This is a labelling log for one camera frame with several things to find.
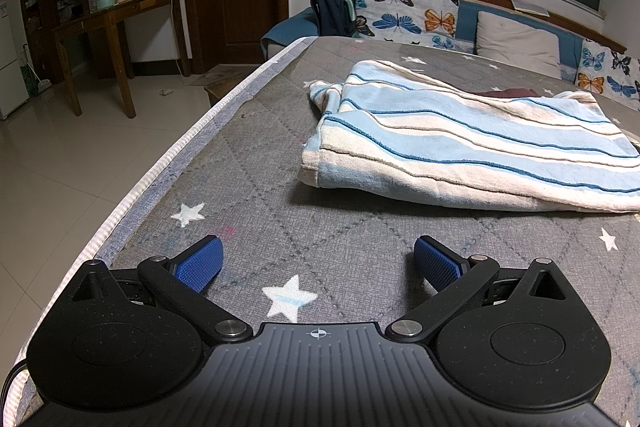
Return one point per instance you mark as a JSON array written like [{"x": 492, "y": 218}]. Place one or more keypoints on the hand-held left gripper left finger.
[{"x": 200, "y": 263}]

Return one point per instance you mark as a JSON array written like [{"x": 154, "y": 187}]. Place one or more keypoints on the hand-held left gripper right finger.
[{"x": 435, "y": 264}]

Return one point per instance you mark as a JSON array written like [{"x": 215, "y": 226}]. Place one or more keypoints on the blue white striped sweater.
[{"x": 450, "y": 147}]

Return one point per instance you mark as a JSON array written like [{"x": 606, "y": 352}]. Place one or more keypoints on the grey star print mattress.
[{"x": 280, "y": 207}]

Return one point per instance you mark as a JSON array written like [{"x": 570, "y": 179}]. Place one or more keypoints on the low wooden stool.
[{"x": 225, "y": 82}]

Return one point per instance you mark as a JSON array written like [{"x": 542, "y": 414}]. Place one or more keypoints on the beige pillow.
[{"x": 515, "y": 44}]

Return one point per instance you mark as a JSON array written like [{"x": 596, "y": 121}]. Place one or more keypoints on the white mop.
[{"x": 37, "y": 82}]

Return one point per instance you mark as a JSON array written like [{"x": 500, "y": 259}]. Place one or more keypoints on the butterfly print cushion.
[
  {"x": 400, "y": 14},
  {"x": 607, "y": 72}
]

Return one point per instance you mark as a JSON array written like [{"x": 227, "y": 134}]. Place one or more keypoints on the green bag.
[{"x": 351, "y": 14}]

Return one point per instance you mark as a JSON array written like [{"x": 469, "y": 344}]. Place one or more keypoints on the brown wooden desk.
[{"x": 125, "y": 9}]

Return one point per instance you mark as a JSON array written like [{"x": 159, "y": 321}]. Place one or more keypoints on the white refrigerator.
[{"x": 10, "y": 72}]

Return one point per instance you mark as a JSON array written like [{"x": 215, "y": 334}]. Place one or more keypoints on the dark backpack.
[{"x": 332, "y": 14}]

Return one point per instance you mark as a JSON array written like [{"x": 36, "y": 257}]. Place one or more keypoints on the book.
[{"x": 530, "y": 7}]

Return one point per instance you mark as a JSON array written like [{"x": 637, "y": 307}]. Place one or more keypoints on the blue sofa with wooden frame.
[{"x": 290, "y": 29}]

